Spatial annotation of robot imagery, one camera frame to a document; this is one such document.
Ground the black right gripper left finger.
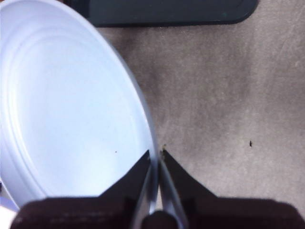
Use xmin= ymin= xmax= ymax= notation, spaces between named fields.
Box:
xmin=10 ymin=150 xmax=152 ymax=229

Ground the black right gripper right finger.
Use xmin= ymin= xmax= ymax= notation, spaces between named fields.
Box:
xmin=159 ymin=150 xmax=301 ymax=229

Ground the light blue plate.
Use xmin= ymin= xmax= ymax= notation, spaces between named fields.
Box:
xmin=0 ymin=0 xmax=160 ymax=213

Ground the black rectangular tray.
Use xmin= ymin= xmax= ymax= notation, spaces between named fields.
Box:
xmin=76 ymin=0 xmax=259 ymax=28

